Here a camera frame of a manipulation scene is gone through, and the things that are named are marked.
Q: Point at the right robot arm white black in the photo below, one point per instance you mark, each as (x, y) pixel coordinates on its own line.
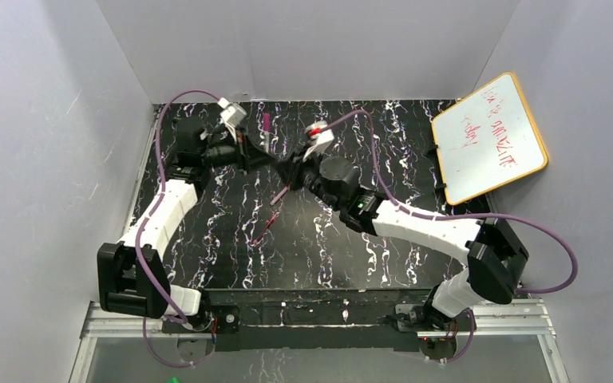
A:
(493, 256)

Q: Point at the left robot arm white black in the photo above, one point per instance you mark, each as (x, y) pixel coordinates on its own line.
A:
(131, 275)

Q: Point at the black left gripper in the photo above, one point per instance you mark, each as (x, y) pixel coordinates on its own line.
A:
(243, 154)

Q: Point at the yellow-framed whiteboard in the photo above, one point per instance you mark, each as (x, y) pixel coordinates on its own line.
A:
(487, 140)

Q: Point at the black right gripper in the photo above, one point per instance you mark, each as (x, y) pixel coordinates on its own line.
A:
(298, 168)

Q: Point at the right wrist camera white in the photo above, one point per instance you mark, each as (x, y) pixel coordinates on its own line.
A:
(319, 140)

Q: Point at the light pink pen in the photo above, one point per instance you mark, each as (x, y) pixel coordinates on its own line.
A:
(280, 195)

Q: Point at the red translucent pen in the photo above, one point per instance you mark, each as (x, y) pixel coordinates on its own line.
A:
(265, 229)

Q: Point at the magenta pen cap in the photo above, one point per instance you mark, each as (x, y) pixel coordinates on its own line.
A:
(266, 122)

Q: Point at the metal base rail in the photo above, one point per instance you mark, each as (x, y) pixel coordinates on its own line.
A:
(325, 319)

